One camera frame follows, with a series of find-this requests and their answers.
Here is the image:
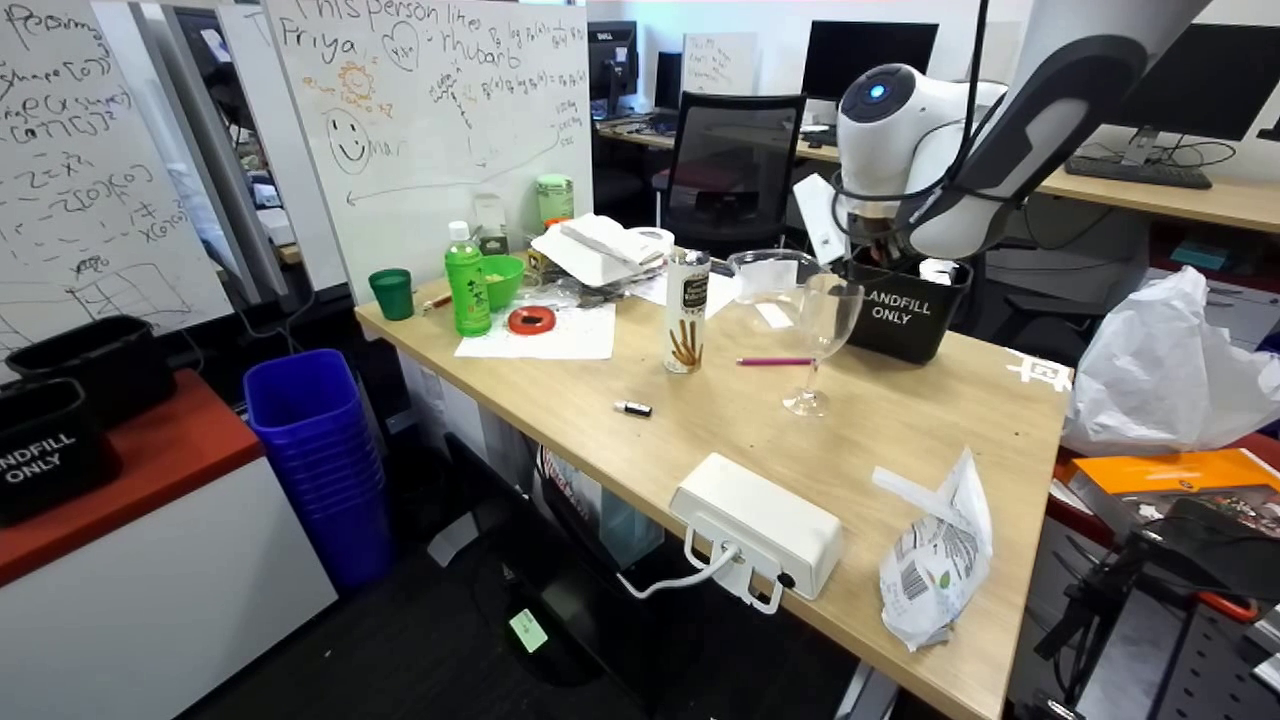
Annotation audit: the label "black landfill bin left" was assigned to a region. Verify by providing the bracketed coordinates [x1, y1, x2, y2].
[0, 378, 122, 524]

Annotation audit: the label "orange book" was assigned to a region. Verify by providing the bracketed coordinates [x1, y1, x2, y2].
[1077, 450, 1280, 497]

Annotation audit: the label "left whiteboard with writing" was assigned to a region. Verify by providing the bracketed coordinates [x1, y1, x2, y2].
[0, 0, 228, 353]

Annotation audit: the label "white power cable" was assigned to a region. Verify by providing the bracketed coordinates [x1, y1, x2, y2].
[617, 520, 783, 620]

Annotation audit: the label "clear plastic bottle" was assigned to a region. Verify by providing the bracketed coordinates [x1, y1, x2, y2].
[474, 193, 507, 258]

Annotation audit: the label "green lidded canister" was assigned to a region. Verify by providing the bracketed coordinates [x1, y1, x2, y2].
[535, 171, 574, 224]

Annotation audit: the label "black computer monitor centre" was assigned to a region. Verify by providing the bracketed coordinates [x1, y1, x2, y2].
[805, 22, 937, 102]

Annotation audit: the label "dark blue office chair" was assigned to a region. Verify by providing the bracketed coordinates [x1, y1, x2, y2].
[955, 196, 1154, 365]

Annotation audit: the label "black bin on cabinet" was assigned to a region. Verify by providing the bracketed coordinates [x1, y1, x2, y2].
[4, 318, 177, 427]

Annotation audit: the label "tall clear drinking glass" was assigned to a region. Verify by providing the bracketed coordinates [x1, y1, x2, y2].
[663, 250, 714, 371]

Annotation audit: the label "white power box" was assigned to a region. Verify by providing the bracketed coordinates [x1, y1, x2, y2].
[669, 454, 845, 617]

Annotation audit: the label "black keyboard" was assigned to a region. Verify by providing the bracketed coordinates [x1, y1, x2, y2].
[1063, 157, 1212, 193]

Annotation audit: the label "white folded cloth pile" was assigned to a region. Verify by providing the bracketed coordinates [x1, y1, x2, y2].
[533, 217, 676, 288]

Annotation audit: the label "dark green cup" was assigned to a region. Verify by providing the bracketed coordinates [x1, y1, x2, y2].
[368, 268, 413, 322]

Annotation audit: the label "white cabinet red top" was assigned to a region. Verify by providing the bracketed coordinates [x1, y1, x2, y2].
[0, 371, 338, 720]

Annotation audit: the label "black camera tripod stand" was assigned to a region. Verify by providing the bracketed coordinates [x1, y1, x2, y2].
[1032, 535, 1180, 720]

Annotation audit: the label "crumpled white paper bag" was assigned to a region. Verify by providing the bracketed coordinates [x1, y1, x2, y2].
[872, 454, 997, 654]

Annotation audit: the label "stacked blue bins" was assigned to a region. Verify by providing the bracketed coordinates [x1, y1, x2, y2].
[244, 349, 392, 591]

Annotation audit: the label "black mesh office chair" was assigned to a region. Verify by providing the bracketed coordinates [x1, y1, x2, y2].
[662, 92, 805, 258]

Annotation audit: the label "small black marker cap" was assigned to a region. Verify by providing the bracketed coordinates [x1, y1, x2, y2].
[617, 401, 651, 420]

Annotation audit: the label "bright green cup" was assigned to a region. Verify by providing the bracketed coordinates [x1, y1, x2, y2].
[482, 258, 526, 312]

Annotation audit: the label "black landfill bin on table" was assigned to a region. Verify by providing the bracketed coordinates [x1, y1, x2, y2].
[851, 254, 971, 365]

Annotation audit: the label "pink marker pen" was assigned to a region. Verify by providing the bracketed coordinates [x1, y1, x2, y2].
[736, 355, 815, 368]

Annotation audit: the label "green plastic bottle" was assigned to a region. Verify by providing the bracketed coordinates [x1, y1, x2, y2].
[446, 222, 492, 336]

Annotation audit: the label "black computer monitor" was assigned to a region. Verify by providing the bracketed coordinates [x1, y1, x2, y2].
[1113, 23, 1280, 140]
[805, 22, 937, 102]

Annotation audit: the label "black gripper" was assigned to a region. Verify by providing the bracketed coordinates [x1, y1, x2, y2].
[851, 217, 909, 265]

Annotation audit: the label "whiteboard with smiley drawing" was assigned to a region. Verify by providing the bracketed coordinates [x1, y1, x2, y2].
[263, 0, 592, 302]

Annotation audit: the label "red tape roll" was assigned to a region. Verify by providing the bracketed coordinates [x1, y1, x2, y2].
[507, 306, 556, 336]

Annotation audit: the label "white paper sheet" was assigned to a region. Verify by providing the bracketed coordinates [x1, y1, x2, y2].
[456, 306, 617, 361]

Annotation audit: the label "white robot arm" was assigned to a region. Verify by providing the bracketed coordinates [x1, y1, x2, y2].
[838, 0, 1212, 265]

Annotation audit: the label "white plastic bag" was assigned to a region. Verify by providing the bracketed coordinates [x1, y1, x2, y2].
[1063, 268, 1280, 456]

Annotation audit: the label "black computer monitor right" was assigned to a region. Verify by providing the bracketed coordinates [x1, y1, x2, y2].
[1113, 23, 1280, 140]

